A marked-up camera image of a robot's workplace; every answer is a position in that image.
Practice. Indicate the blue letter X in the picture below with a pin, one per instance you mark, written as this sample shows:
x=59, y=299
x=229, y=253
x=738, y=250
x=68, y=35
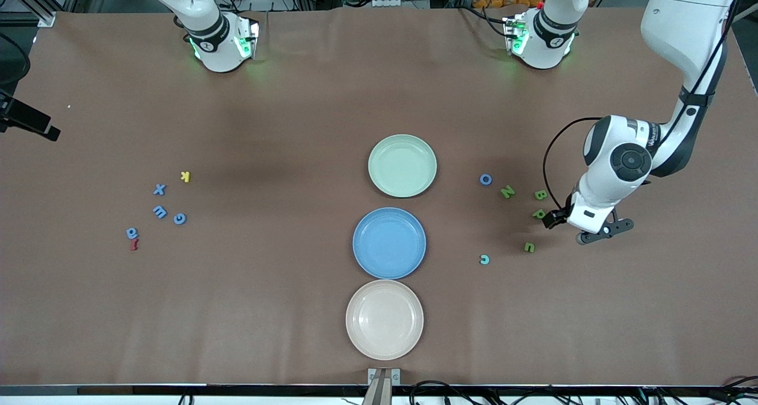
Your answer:
x=159, y=189

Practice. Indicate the green letter P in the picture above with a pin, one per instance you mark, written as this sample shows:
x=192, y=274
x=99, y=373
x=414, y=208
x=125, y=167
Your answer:
x=537, y=214

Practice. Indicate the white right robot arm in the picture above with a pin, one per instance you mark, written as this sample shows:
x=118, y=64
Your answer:
x=213, y=50

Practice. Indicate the blue letter G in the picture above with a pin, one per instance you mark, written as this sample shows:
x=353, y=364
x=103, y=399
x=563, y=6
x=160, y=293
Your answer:
x=176, y=220

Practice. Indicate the beige plate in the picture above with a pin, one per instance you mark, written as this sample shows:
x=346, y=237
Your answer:
x=385, y=319

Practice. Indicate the blue letter Q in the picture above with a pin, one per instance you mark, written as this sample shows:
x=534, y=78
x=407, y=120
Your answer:
x=129, y=232

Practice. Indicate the pale green plate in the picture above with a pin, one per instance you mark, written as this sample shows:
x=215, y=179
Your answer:
x=402, y=174

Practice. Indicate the blue letter E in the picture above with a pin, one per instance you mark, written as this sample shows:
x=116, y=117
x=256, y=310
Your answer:
x=159, y=214

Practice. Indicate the green letter B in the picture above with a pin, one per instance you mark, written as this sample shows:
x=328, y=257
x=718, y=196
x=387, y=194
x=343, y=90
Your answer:
x=540, y=195

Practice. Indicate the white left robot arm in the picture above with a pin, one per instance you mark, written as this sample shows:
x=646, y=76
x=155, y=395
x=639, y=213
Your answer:
x=687, y=32

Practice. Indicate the blue plate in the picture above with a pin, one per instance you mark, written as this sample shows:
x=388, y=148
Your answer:
x=389, y=245

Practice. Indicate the blue letter O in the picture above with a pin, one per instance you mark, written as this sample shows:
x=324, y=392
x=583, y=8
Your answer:
x=481, y=179

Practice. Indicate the brown table cover sheet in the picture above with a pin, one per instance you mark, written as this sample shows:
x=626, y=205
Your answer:
x=296, y=127

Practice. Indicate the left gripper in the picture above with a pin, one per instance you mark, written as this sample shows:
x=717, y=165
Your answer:
x=557, y=217

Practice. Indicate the metal table bracket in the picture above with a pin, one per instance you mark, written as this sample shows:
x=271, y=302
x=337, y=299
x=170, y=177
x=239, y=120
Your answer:
x=384, y=387

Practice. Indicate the long white power strip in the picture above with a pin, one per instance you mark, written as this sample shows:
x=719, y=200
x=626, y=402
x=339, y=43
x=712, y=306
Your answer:
x=402, y=2

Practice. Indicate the silver aluminium frame bar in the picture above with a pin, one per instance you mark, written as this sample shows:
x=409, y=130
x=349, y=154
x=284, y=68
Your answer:
x=41, y=17
x=747, y=5

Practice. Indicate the green letter N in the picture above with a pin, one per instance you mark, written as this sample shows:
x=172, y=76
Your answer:
x=507, y=192

